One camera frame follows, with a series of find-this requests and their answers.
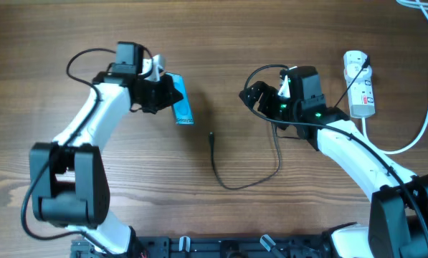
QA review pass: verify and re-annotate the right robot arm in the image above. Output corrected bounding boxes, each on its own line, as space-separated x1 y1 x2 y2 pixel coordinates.
239 65 428 257

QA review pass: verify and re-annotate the white cable top corner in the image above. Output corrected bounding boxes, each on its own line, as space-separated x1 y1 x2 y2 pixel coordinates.
395 0 428 13

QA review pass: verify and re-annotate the right camera black cable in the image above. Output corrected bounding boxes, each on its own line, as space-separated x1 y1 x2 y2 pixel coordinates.
242 63 428 258

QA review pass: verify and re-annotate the camera black cable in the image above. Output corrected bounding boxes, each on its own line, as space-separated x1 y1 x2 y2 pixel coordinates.
242 63 428 258
19 47 153 252

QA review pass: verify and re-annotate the turquoise screen smartphone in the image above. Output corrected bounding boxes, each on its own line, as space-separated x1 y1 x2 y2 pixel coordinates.
171 79 194 125

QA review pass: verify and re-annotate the white power strip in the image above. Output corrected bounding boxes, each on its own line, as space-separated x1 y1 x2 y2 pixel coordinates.
343 50 376 118

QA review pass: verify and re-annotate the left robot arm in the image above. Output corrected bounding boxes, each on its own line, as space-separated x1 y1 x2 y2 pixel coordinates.
20 42 186 257

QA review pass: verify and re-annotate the left camera black cable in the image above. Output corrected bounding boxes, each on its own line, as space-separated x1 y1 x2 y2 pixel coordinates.
19 47 153 252

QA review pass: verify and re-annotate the black USB charging cable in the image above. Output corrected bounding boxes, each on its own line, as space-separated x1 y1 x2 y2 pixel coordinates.
208 54 372 191

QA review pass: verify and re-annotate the white power strip cord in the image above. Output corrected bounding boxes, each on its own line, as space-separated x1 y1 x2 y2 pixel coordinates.
361 0 428 156

